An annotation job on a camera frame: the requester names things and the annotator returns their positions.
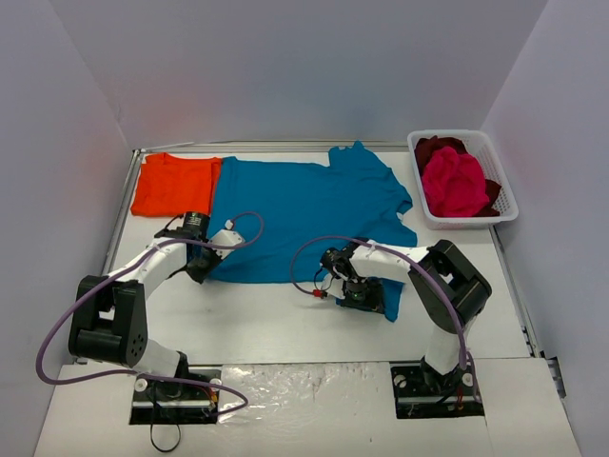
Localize teal blue t shirt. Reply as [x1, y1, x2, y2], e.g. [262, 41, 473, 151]
[206, 140, 420, 324]

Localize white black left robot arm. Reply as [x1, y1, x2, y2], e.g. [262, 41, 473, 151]
[69, 212, 243, 398]

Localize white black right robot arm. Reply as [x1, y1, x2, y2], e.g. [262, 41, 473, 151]
[314, 239, 492, 393]

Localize folded orange t shirt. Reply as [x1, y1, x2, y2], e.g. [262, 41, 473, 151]
[130, 152, 223, 218]

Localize pink magenta t shirt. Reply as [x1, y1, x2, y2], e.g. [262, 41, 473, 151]
[422, 147, 490, 218]

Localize white front cover board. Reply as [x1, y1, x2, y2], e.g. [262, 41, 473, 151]
[36, 358, 580, 456]

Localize dark maroon t shirt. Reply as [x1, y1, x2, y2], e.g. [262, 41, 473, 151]
[415, 136, 501, 217]

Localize white plastic laundry basket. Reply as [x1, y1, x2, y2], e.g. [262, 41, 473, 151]
[407, 129, 519, 230]

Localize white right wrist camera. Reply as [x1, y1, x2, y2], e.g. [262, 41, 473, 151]
[312, 273, 345, 300]

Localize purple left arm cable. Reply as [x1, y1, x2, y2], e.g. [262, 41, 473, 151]
[36, 210, 265, 423]

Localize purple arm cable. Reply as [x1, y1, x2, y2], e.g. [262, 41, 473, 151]
[288, 236, 481, 401]
[36, 210, 265, 423]

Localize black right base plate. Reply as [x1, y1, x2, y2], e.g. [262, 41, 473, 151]
[390, 362, 484, 420]

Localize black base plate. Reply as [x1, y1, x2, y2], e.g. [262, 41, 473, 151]
[129, 379, 220, 425]
[390, 362, 484, 420]

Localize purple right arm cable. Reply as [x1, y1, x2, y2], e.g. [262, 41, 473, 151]
[288, 236, 481, 401]

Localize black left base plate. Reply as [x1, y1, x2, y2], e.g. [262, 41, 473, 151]
[129, 379, 220, 425]

